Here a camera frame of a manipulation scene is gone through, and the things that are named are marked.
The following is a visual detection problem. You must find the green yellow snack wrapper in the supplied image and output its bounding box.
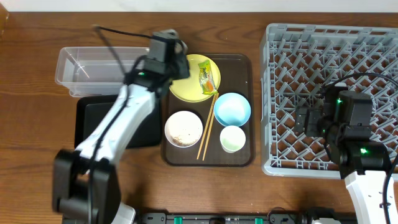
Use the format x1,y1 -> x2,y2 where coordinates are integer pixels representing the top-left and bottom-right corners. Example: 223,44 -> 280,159
198,60 -> 217,95

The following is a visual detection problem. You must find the white bowl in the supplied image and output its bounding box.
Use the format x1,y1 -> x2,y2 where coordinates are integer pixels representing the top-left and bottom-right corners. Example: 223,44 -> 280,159
164,111 -> 203,148

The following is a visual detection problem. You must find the white cup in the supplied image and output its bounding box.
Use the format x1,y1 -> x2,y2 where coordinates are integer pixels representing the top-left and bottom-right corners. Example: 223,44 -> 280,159
220,126 -> 246,153

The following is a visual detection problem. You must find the rice grains food waste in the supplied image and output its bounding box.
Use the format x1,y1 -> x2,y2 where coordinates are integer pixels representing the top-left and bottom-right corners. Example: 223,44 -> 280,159
169,125 -> 201,147

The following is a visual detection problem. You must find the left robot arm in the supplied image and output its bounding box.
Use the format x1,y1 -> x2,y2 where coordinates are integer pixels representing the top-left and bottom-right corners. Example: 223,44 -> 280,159
52,47 -> 190,223

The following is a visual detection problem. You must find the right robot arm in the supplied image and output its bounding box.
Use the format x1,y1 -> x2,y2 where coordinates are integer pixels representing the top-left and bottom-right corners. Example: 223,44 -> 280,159
295,101 -> 397,223

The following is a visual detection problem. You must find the grey dishwasher rack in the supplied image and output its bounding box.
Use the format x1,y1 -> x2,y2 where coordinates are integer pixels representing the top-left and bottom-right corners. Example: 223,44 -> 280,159
260,24 -> 397,179

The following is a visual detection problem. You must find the yellow plate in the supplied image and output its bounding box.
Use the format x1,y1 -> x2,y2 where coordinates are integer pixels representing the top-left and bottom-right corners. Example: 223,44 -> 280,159
170,54 -> 221,103

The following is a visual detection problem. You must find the right wooden chopstick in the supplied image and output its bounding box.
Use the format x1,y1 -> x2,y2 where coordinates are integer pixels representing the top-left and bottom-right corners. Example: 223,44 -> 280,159
202,93 -> 219,161

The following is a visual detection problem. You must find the wooden chopstick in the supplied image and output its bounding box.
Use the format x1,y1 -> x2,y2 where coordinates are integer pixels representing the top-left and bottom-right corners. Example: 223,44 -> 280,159
202,93 -> 219,161
197,93 -> 218,160

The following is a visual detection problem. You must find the left wooden chopstick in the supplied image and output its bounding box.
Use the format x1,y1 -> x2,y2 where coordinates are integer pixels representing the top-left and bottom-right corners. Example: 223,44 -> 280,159
197,93 -> 218,160

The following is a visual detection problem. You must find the light blue bowl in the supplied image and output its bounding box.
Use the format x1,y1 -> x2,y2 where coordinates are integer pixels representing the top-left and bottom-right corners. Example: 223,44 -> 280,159
214,93 -> 251,127

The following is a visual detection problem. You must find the clear plastic bin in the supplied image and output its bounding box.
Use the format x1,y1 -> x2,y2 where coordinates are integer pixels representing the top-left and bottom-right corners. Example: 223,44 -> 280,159
55,46 -> 167,98

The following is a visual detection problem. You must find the brown serving tray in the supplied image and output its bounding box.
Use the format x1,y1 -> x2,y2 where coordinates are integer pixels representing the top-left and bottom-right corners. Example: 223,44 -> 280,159
162,54 -> 255,167

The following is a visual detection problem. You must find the black plastic bin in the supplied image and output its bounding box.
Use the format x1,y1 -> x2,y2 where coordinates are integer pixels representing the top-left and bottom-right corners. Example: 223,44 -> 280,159
74,95 -> 163,149

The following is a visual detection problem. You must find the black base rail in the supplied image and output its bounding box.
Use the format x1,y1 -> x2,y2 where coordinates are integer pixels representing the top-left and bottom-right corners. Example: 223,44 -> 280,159
136,212 -> 358,224

